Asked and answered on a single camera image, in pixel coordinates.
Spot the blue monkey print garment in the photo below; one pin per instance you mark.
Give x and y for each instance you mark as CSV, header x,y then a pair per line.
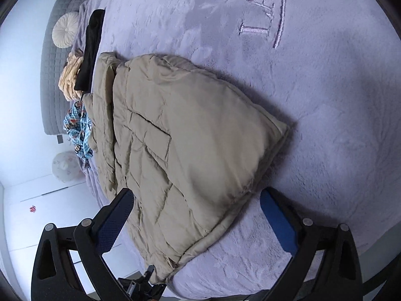
x,y
78,126

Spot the yellow striped garment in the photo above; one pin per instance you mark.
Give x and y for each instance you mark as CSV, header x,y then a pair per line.
x,y
68,77

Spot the lavender plush bed blanket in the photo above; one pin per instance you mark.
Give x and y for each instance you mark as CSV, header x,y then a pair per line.
x,y
328,69

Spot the round cream pleated cushion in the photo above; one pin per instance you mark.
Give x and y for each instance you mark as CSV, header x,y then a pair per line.
x,y
65,30

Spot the white floral pillow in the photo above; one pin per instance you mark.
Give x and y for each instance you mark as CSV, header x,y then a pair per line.
x,y
66,167

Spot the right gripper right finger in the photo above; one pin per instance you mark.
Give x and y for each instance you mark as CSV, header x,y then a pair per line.
x,y
339,275

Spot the black garment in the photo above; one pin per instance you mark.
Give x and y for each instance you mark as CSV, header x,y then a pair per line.
x,y
83,82

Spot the beige puffer jacket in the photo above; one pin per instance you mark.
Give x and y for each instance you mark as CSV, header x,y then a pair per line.
x,y
191,147

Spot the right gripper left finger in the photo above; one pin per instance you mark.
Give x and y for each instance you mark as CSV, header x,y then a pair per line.
x,y
54,275

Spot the grey quilted headboard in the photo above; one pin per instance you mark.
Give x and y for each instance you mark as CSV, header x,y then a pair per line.
x,y
54,106

